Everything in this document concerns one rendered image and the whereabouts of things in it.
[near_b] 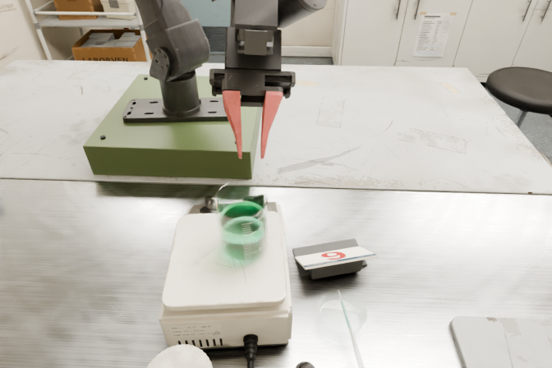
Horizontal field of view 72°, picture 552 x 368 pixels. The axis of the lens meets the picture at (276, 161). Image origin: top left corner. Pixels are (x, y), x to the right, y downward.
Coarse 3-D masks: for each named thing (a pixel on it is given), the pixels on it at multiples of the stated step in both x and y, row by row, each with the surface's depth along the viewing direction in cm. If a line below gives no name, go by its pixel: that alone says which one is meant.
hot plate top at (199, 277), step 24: (192, 216) 44; (192, 240) 41; (216, 240) 41; (168, 264) 39; (192, 264) 39; (216, 264) 39; (240, 264) 39; (264, 264) 39; (168, 288) 36; (192, 288) 36; (216, 288) 36; (240, 288) 36; (264, 288) 36
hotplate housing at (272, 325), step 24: (288, 288) 39; (168, 312) 36; (192, 312) 36; (216, 312) 36; (240, 312) 36; (264, 312) 37; (288, 312) 37; (168, 336) 38; (192, 336) 38; (216, 336) 38; (240, 336) 38; (264, 336) 39; (288, 336) 40
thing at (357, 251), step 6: (330, 252) 50; (336, 252) 49; (342, 252) 49; (348, 252) 48; (354, 252) 48; (360, 252) 47; (366, 252) 47; (300, 258) 48; (306, 258) 48; (312, 258) 48; (318, 258) 47; (324, 258) 47; (330, 258) 46; (336, 258) 46; (342, 258) 46
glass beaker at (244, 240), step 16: (224, 192) 38; (240, 192) 39; (256, 192) 38; (208, 208) 35; (256, 208) 34; (224, 224) 36; (240, 224) 35; (256, 224) 36; (224, 240) 37; (240, 240) 36; (256, 240) 37; (240, 256) 38; (256, 256) 38
